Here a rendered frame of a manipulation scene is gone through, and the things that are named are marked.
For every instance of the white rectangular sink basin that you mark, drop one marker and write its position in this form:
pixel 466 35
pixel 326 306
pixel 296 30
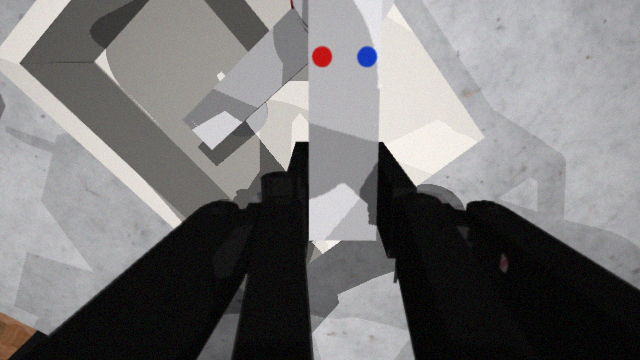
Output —
pixel 121 75

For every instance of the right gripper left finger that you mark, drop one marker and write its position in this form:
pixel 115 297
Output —
pixel 167 304

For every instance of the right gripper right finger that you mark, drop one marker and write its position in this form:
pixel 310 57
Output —
pixel 568 306

